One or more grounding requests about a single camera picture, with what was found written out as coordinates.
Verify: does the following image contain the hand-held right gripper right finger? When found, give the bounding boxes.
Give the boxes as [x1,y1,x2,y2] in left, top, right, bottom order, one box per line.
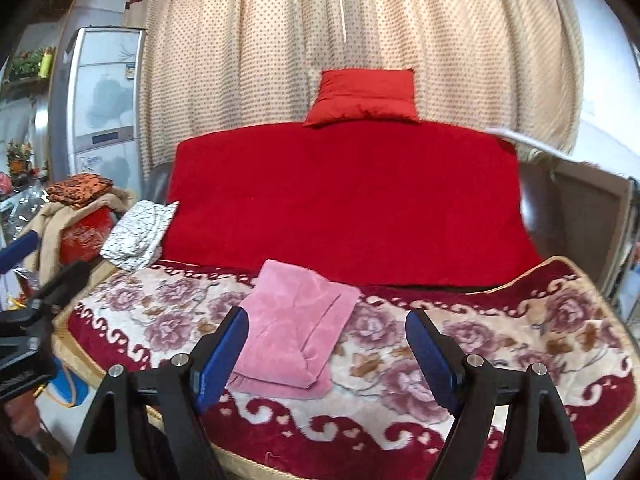
[404,309,587,480]

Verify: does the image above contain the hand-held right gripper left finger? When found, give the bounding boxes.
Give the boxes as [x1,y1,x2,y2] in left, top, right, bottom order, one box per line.
[67,306,250,480]

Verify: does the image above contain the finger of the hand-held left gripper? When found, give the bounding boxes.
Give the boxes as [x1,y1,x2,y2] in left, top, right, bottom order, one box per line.
[0,230,43,273]
[27,260,93,311]

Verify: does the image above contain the pink zip jacket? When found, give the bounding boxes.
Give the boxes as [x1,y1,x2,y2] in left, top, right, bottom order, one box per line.
[227,259,362,401]

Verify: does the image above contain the person's left hand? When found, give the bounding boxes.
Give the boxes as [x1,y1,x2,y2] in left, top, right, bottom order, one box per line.
[5,394,43,436]

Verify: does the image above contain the beige coat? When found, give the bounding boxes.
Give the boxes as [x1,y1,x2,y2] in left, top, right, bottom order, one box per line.
[24,187,138,276]

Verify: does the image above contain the silver foil sheet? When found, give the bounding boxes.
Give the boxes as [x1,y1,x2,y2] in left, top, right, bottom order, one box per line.
[0,180,51,241]

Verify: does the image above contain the red cardboard box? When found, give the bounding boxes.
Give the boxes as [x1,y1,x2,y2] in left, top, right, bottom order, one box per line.
[59,206,113,265]

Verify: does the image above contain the blue bottle with yellow cap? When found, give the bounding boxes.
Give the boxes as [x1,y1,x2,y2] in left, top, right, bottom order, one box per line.
[42,360,93,408]

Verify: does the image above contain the floral blanket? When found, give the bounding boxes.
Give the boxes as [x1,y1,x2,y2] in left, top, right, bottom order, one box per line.
[52,255,640,480]

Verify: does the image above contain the orange and black patterned cloth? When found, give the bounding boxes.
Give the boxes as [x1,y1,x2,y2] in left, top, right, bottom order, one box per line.
[46,172,113,210]

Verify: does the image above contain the black and white patterned cloth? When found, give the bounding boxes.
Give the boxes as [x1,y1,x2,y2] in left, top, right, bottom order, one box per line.
[100,200,180,272]

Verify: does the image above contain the orange artificial flowers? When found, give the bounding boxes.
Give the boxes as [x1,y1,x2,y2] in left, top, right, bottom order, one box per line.
[5,141,35,181]

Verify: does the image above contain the silver refrigerator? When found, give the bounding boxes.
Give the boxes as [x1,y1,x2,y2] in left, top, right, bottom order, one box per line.
[49,27,148,181]

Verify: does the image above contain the red blanket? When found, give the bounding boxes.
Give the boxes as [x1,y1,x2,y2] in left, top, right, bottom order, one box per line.
[161,121,545,288]

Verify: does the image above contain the green plants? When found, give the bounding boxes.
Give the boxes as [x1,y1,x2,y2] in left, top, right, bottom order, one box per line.
[10,47,43,81]

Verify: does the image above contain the wooden board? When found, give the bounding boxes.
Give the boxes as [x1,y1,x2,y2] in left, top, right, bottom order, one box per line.
[520,157,633,296]

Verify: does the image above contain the white window ledge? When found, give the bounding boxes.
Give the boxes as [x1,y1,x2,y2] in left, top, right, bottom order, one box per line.
[486,126,583,157]

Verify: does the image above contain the red pillow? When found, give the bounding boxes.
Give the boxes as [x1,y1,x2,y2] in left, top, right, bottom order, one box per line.
[302,67,420,127]

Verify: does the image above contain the beige dotted curtain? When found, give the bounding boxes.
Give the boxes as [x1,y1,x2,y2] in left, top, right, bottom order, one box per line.
[337,0,586,153]
[125,0,351,181]

